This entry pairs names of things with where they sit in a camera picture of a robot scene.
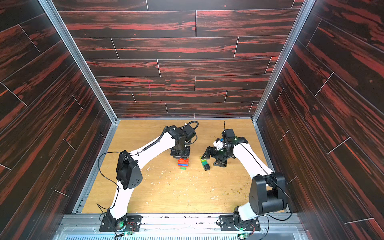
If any black square lego brick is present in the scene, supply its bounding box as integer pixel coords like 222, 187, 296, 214
203, 165, 211, 171

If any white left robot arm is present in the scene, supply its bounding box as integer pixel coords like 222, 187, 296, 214
107, 133, 192, 220

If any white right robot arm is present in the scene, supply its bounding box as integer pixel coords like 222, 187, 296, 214
201, 142, 288, 228

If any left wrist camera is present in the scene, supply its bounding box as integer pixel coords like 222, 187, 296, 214
181, 125, 197, 145

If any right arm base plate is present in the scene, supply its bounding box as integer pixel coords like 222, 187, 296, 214
216, 215, 261, 232

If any aluminium corner post left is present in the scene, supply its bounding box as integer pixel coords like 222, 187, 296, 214
38, 0, 118, 125

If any aluminium corner post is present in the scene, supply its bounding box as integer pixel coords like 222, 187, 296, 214
253, 0, 316, 127
38, 0, 118, 125

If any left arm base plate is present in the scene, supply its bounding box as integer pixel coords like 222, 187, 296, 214
99, 215, 142, 233

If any aluminium front rail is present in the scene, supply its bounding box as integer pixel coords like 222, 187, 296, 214
53, 213, 310, 240

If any aluminium corner post right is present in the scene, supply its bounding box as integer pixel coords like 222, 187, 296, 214
253, 0, 316, 127

